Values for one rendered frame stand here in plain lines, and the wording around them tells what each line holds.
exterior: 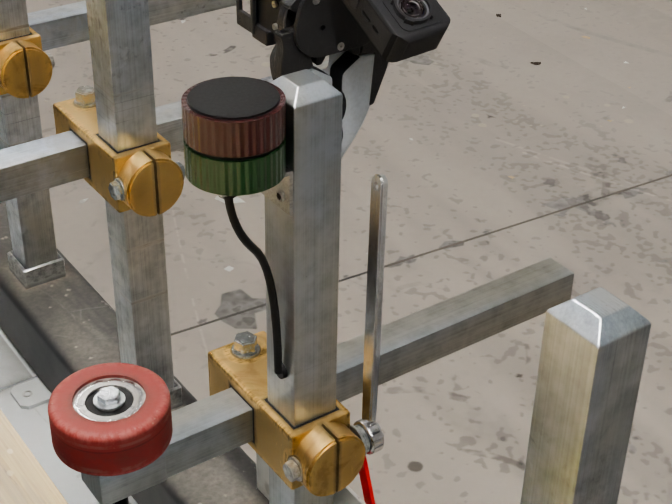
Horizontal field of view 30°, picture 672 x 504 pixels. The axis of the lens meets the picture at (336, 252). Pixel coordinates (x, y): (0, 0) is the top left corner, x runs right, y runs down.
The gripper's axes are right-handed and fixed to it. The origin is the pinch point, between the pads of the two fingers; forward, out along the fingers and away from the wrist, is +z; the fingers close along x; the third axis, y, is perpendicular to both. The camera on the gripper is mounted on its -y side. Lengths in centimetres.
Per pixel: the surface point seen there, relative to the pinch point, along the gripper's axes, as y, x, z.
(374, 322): -9.1, 2.4, 8.0
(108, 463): -8.2, 22.6, 11.8
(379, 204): -6.4, 0.3, 0.5
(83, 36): 44.2, 0.2, 6.5
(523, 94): 154, -164, 100
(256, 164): -11.7, 13.0, -8.8
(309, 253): -10.3, 8.6, -0.5
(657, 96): 135, -193, 100
